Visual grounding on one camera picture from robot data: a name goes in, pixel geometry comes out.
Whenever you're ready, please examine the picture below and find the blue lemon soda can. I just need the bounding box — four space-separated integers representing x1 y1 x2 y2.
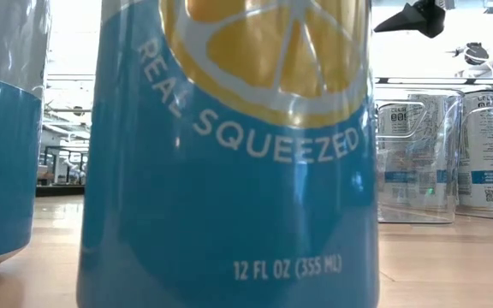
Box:
0 0 53 282
76 0 380 308

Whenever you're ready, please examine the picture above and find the black framed workstation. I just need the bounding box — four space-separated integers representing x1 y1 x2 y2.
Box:
40 145 89 186

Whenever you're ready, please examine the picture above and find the black bench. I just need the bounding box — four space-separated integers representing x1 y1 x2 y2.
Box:
35 183 86 198

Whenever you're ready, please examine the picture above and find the black ceiling-hung cable reel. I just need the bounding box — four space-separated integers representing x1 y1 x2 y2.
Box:
454 41 491 67

